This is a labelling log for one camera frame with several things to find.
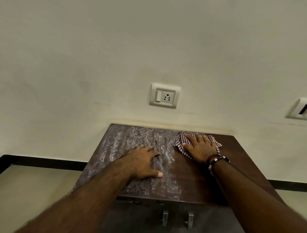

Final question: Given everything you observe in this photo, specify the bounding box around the person's right hand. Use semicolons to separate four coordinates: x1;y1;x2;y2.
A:
182;133;219;164

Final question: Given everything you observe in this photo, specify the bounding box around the person's left hand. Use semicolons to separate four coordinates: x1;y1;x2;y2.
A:
119;146;164;180

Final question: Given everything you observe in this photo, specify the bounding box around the checkered maroon white cloth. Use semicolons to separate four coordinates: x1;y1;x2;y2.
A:
174;130;223;160

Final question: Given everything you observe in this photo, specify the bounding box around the brown wooden cabinet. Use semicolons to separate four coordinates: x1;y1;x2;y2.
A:
72;123;286;233

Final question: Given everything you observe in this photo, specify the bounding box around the person's right forearm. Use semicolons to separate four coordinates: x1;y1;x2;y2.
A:
212;160;307;233

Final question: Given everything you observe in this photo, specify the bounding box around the person's left forearm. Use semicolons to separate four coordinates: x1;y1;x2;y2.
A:
14;158;135;233

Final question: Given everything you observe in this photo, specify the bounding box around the small white socket panel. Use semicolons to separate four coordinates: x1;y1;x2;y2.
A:
149;82;182;109

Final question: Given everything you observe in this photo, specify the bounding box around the maroon thread bracelet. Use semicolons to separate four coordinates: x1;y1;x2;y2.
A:
206;153;221;165

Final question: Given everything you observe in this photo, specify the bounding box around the black silver bracelet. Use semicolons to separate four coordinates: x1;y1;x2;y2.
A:
208;156;231;176

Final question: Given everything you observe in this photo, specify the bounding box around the wide white switch panel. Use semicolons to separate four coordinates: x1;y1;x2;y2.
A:
285;97;307;121

